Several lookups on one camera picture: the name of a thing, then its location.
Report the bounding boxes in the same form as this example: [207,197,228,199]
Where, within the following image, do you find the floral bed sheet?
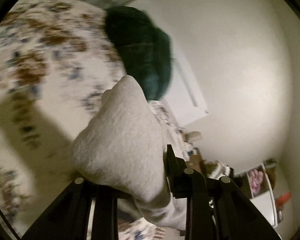
[0,0,203,240]

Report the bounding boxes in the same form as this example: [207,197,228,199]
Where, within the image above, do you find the dark green pillow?
[104,6,172,101]

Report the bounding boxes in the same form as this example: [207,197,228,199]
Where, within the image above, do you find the orange object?
[275,192,292,207]

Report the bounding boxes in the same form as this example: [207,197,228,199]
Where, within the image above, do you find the white small garment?
[70,75,186,230]

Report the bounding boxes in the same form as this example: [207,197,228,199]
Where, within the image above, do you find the white board on wall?
[164,49,209,126]

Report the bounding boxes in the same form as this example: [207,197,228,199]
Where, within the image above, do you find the white box with flower picture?
[245,163,278,228]

